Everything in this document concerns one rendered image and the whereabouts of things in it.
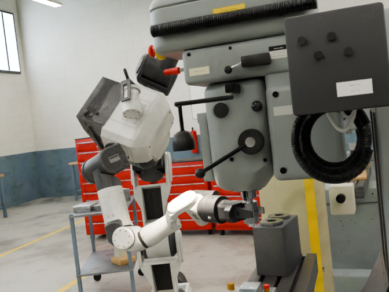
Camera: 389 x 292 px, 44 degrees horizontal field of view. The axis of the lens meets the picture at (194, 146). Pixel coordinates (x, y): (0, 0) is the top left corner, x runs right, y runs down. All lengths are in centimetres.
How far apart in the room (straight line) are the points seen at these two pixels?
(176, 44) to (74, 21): 1108
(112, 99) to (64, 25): 1075
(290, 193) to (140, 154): 161
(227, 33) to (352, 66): 42
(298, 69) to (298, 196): 221
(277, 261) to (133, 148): 69
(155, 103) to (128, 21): 996
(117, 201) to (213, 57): 64
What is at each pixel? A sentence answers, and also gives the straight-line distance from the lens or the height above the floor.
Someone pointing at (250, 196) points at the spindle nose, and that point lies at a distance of 146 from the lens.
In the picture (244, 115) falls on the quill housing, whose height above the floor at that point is 153.
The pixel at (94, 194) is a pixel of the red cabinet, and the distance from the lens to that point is 699.
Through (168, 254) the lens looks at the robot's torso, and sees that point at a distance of 216.
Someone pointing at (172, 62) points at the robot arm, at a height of 176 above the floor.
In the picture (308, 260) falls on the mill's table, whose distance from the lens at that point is 209.
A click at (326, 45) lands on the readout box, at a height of 165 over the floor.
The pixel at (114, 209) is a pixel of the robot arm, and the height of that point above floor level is 126.
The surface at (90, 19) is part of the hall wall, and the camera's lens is 1223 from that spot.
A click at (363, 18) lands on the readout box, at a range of 107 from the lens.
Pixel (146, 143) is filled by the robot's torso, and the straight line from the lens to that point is 178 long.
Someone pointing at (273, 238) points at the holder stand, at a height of 105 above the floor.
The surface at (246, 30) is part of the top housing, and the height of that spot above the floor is 175.
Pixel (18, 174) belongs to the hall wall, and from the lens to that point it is 1244.
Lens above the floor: 153
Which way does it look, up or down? 3 degrees down
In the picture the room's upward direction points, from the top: 6 degrees counter-clockwise
